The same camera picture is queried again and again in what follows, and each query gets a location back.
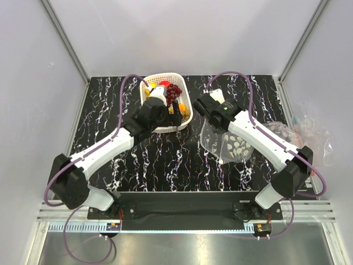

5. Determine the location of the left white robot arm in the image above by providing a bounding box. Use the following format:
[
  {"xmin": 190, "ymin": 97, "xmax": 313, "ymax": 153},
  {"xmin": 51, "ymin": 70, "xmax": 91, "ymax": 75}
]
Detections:
[{"xmin": 48, "ymin": 97, "xmax": 182, "ymax": 219}]

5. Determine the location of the orange yellow mango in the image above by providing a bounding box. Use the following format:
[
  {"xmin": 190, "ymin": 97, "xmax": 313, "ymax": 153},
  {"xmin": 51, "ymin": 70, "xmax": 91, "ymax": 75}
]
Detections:
[{"xmin": 179, "ymin": 104, "xmax": 186, "ymax": 111}]

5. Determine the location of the red strawberry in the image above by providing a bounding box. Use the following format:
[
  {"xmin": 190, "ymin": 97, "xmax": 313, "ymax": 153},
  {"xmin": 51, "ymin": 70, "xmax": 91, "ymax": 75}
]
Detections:
[{"xmin": 159, "ymin": 81, "xmax": 170, "ymax": 87}]

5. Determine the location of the left connector block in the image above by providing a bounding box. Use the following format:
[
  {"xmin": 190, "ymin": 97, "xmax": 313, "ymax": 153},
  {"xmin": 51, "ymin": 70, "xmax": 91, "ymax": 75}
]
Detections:
[{"xmin": 106, "ymin": 222, "xmax": 121, "ymax": 231}]

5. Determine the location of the white plastic basket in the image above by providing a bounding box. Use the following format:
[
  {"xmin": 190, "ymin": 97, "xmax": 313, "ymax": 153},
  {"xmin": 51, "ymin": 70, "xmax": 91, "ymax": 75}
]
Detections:
[{"xmin": 140, "ymin": 72, "xmax": 193, "ymax": 134}]

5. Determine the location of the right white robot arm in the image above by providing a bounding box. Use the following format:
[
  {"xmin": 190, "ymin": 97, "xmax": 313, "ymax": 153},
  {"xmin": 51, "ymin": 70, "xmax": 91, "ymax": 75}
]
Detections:
[{"xmin": 192, "ymin": 93, "xmax": 313, "ymax": 219}]

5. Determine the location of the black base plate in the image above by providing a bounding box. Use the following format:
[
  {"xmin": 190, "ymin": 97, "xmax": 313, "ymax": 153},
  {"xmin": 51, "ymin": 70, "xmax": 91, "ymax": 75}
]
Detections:
[{"xmin": 87, "ymin": 191, "xmax": 283, "ymax": 233}]

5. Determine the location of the clear dotted zip bag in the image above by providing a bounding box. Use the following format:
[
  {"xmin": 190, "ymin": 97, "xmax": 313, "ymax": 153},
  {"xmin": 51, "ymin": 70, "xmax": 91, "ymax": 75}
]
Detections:
[{"xmin": 200, "ymin": 119, "xmax": 254, "ymax": 165}]

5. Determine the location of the connector block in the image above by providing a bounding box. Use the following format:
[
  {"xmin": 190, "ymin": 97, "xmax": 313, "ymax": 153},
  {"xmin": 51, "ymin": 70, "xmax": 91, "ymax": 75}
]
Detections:
[
  {"xmin": 106, "ymin": 222, "xmax": 121, "ymax": 231},
  {"xmin": 256, "ymin": 224, "xmax": 272, "ymax": 233}
]

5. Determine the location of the purple red grape bunch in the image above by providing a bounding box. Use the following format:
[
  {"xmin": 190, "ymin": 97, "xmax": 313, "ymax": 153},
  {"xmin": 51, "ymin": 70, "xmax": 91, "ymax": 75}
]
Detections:
[{"xmin": 166, "ymin": 83, "xmax": 182, "ymax": 101}]

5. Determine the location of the right connector block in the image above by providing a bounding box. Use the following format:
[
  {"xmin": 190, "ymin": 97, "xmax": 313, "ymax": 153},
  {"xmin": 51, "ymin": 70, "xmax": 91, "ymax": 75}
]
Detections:
[{"xmin": 256, "ymin": 224, "xmax": 272, "ymax": 233}]

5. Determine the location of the pile of spare zip bags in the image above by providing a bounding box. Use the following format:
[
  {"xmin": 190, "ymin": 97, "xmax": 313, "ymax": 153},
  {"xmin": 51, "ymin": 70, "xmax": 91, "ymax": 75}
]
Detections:
[{"xmin": 264, "ymin": 103, "xmax": 335, "ymax": 167}]

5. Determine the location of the aluminium frame rail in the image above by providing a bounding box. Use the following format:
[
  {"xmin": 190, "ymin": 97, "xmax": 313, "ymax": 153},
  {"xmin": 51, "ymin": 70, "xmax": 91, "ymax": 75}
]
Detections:
[{"xmin": 36, "ymin": 200, "xmax": 336, "ymax": 230}]

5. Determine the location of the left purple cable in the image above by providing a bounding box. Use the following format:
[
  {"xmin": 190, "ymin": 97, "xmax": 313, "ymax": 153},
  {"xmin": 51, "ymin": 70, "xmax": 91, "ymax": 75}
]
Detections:
[{"xmin": 43, "ymin": 73, "xmax": 155, "ymax": 262}]

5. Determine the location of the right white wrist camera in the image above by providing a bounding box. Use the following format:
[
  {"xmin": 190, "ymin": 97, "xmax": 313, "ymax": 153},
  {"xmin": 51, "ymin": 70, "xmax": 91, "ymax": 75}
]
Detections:
[{"xmin": 209, "ymin": 89, "xmax": 225, "ymax": 104}]

